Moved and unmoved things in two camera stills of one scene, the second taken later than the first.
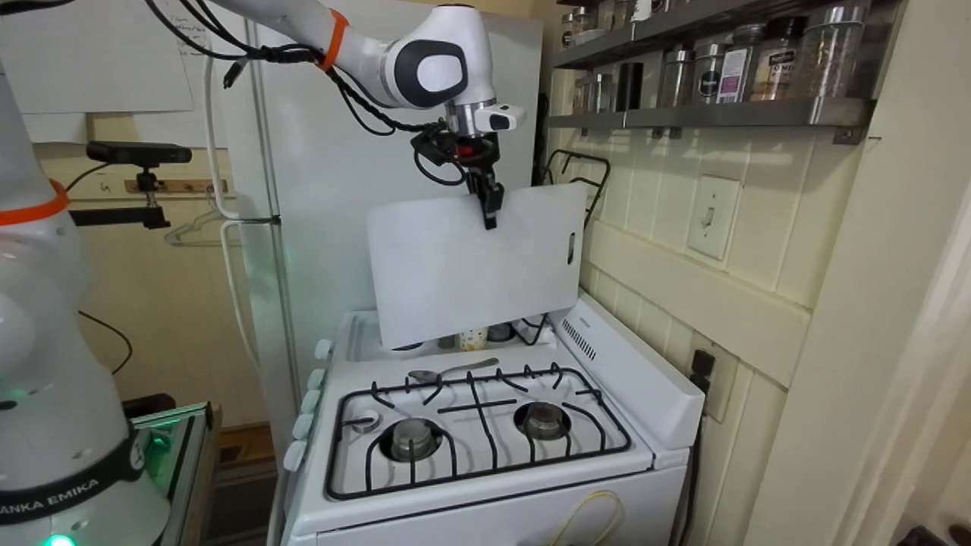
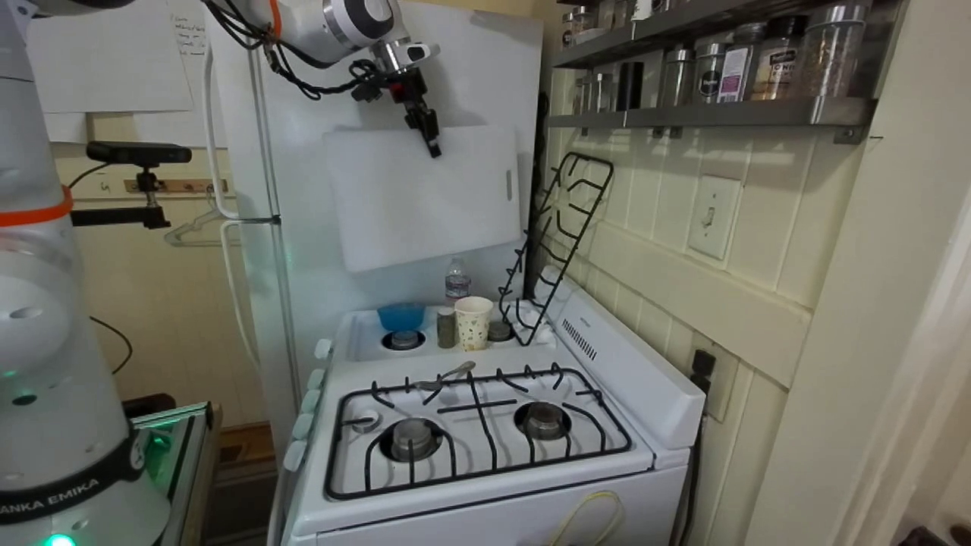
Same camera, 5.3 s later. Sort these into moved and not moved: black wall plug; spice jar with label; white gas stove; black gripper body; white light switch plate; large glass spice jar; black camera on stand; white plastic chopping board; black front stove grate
Moved: black gripper body; white plastic chopping board
Not moved: large glass spice jar; spice jar with label; white gas stove; white light switch plate; black front stove grate; black camera on stand; black wall plug
